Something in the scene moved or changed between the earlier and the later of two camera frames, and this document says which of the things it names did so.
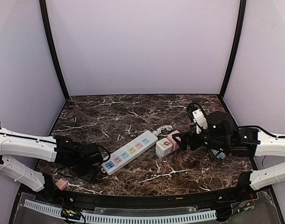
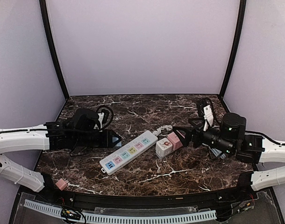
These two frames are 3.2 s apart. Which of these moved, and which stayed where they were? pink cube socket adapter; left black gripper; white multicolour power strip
Moved: left black gripper
Stayed: white multicolour power strip; pink cube socket adapter
